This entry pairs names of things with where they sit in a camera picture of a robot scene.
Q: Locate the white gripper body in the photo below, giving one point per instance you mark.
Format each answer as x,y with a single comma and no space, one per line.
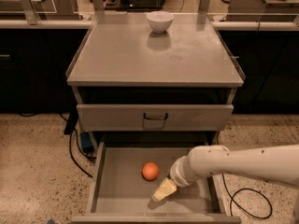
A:
177,175

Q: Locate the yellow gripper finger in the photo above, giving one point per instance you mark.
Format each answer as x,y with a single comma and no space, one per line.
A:
166,188

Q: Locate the orange fruit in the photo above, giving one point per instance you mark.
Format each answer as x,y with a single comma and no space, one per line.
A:
150,171

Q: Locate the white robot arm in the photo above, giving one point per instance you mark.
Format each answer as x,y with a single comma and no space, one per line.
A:
278,165

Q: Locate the open grey middle drawer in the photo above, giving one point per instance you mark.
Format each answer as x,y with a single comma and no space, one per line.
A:
119,194

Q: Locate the grey metal drawer cabinet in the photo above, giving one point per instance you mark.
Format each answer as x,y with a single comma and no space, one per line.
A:
123,62

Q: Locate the closed grey top drawer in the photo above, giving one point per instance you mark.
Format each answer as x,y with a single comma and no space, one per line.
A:
166,118

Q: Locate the blue power adapter box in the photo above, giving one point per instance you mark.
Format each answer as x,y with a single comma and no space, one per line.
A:
86,143

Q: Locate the white ceramic bowl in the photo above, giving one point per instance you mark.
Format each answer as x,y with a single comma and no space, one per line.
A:
160,21

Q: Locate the grey background table right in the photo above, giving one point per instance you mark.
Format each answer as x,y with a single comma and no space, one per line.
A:
263,10

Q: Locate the grey background table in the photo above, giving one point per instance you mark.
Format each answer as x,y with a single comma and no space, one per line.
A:
64,10
263,10

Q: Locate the grey background table left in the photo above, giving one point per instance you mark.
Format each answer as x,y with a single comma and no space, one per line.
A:
64,10

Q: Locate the white horizontal rail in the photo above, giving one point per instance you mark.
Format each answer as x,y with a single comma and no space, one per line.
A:
219,25

